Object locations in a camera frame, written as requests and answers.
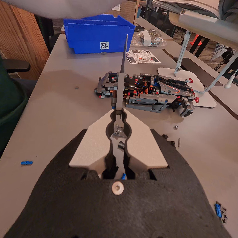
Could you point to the white book stand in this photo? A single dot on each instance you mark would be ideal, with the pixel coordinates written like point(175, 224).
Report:
point(186, 74)

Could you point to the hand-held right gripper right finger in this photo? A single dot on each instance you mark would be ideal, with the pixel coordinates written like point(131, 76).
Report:
point(146, 146)

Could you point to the dark grey curved lego piece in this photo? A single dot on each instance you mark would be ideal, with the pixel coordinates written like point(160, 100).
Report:
point(121, 145)

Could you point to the orange traffic cone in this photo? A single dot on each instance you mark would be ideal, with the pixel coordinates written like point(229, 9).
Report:
point(196, 40)

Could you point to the black chair armrest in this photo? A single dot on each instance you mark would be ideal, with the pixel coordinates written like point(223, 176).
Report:
point(16, 66)

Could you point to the blue and black lego pin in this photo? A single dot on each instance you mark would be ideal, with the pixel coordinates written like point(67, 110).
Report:
point(218, 211)

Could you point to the blue bin with white label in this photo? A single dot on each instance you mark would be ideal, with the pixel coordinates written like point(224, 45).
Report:
point(83, 37)

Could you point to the instruction booklet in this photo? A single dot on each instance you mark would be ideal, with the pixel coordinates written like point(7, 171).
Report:
point(186, 5)

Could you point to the printed paper leaflet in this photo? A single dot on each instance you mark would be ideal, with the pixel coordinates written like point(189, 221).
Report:
point(219, 51)

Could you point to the white sticker sheet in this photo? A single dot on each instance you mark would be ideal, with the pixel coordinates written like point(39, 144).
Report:
point(143, 56)

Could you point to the black desk mat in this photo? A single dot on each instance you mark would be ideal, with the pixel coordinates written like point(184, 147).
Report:
point(195, 67)

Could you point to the grey lego vehicle model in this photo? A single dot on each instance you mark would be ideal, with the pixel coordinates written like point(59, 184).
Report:
point(148, 98)

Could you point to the cardboard box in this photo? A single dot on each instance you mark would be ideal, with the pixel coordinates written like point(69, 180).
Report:
point(130, 9)

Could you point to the clear plastic parts bag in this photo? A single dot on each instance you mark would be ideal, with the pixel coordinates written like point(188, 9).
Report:
point(148, 38)

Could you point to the person's left forearm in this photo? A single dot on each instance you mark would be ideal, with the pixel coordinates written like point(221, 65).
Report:
point(55, 7)

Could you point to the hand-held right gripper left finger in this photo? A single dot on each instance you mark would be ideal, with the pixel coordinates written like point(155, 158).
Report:
point(89, 146)

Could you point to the white lego axle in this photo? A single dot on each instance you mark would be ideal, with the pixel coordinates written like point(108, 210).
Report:
point(179, 142)

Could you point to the grey lego wing assembly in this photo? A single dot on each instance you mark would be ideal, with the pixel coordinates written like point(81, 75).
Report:
point(120, 89)

